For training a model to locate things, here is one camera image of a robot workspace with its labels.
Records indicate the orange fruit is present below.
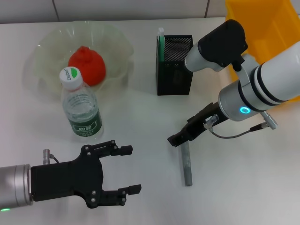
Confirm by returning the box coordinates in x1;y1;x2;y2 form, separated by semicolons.
67;46;106;87

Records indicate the clear green-label water bottle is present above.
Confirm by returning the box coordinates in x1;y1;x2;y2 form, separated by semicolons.
59;67;104;141

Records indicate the left gripper connector cable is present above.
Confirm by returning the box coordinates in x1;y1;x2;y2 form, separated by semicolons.
42;148;60;165

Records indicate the yellow plastic bin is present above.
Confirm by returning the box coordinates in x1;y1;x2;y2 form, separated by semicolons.
225;0;300;104

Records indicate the black mesh pen holder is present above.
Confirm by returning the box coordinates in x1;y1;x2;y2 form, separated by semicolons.
155;34;196;96

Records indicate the pale green glass fruit plate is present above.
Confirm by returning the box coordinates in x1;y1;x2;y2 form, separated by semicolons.
23;20;135;97

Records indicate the mint green pen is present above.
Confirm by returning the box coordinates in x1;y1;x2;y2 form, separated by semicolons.
157;28;166;63

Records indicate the gripper connector cable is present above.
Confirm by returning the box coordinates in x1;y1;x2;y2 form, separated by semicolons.
42;148;60;165
203;111;279;139

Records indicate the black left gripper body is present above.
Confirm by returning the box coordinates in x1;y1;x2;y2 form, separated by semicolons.
30;144;105;209

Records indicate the grey pen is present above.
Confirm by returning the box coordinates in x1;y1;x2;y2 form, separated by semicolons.
180;141;193;188

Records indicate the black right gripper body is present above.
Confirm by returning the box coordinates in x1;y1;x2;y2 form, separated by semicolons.
181;102;229;142

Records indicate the right gripper connector cable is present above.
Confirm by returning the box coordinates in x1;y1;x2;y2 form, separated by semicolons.
203;111;279;139

